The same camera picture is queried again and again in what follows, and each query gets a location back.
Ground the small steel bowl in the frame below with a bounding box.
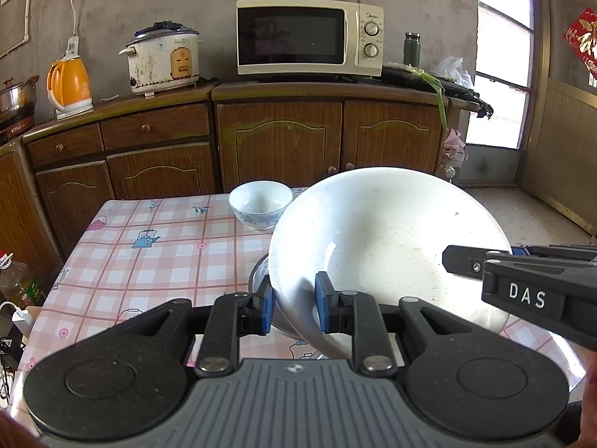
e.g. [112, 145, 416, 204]
[247, 254, 305, 337]

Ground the white ceramic bowl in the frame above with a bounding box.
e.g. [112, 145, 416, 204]
[268, 167, 510, 358]

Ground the blue floral ceramic bowl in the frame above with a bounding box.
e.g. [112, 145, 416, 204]
[229, 180, 294, 231]

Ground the right hand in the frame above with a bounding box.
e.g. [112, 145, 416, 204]
[579, 352, 597, 447]

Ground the pink plaid tablecloth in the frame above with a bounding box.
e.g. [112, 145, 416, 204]
[1, 188, 595, 432]

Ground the brown wooden cabinet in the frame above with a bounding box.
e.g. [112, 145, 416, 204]
[1, 83, 472, 276]

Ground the white power adapter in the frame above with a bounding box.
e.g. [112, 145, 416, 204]
[11, 308, 34, 338]

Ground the cooking oil bottle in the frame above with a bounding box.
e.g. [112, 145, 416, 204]
[0, 251, 46, 309]

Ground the red paper door decoration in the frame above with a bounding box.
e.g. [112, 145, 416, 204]
[563, 7, 597, 78]

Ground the green thermos bottle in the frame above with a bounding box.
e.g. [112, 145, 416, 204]
[403, 32, 421, 68]

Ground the white rice cooker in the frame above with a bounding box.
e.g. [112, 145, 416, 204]
[119, 20, 200, 96]

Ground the orange electric kettle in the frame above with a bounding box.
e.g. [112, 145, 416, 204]
[46, 55, 93, 119]

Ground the cream microwave oven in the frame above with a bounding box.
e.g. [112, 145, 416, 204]
[236, 0, 384, 77]

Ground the red induction cooker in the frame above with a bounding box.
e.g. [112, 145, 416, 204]
[0, 114, 35, 144]

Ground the steel pot with lid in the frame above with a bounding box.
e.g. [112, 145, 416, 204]
[0, 75, 40, 122]

